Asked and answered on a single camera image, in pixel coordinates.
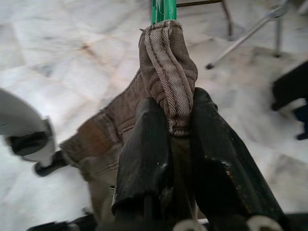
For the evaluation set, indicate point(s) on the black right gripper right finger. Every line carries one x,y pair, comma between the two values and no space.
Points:
221,163

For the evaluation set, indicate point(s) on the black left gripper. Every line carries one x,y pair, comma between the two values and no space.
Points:
50,164

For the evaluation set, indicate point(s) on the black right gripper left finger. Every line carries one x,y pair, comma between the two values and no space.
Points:
144,149

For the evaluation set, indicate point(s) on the green plastic hanger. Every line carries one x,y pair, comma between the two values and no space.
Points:
163,12

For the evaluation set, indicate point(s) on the black polo shirt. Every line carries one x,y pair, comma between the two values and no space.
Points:
293,84

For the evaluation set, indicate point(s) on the silver metal clothes rack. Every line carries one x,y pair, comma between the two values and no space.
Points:
278,36

